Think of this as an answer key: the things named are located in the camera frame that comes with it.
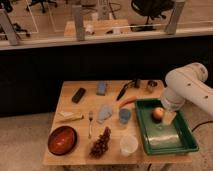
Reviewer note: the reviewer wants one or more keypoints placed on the red wooden bowl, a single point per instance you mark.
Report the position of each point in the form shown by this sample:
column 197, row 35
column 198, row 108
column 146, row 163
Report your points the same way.
column 62, row 140

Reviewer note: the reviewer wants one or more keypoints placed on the green plastic tray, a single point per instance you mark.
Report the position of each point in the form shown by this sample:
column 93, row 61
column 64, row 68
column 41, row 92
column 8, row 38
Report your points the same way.
column 160, row 139

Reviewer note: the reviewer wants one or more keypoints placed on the black rectangular block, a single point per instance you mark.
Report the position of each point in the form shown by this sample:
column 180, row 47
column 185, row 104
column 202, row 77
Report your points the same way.
column 78, row 95

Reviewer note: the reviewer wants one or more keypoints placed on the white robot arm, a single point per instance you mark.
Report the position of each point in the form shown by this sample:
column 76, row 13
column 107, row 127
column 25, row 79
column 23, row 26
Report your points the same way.
column 187, row 83

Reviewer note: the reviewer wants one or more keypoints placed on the red yellow apple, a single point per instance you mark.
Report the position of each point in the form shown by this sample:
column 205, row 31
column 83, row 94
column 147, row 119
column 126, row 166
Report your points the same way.
column 158, row 113

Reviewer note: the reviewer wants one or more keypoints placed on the small metal can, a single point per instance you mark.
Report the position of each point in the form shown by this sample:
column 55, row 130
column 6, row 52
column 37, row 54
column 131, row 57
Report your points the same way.
column 151, row 85

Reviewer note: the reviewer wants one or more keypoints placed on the yellow banana piece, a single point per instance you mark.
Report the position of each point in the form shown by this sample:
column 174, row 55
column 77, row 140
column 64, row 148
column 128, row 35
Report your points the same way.
column 69, row 116

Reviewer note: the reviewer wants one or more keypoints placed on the orange carrot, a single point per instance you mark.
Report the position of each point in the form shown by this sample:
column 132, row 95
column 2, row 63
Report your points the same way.
column 128, row 101

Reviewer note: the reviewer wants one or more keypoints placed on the blue sponge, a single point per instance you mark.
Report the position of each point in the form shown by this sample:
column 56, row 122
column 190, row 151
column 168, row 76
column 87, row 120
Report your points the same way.
column 101, row 88

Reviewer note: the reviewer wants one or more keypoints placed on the dark grape bunch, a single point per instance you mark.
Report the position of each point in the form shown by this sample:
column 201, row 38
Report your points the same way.
column 100, row 146

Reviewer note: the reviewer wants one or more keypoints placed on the blue glass cup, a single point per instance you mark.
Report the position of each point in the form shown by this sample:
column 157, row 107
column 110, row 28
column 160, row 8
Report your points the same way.
column 124, row 115

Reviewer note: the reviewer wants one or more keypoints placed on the metal fork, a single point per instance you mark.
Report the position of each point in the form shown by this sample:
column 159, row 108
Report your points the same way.
column 90, row 117

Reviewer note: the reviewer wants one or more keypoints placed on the black handled knife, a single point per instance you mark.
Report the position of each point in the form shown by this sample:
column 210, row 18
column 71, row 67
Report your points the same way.
column 123, row 90

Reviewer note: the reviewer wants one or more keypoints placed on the black office chair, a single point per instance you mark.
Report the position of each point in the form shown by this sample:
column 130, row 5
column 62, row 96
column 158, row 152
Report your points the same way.
column 152, row 8

